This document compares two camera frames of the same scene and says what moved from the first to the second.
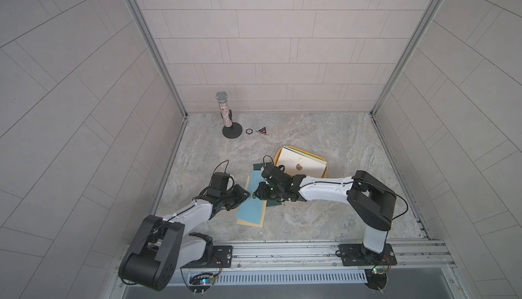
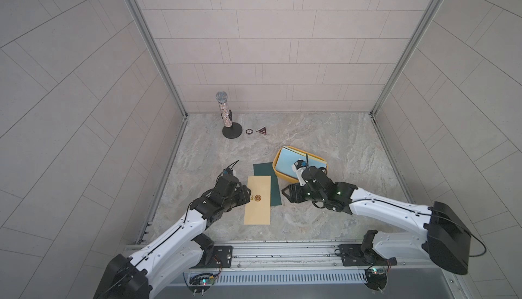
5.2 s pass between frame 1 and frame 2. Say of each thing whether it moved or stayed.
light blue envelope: moved
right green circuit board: stayed
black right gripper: moved
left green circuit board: stayed
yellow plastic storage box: stayed
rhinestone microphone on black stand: stayed
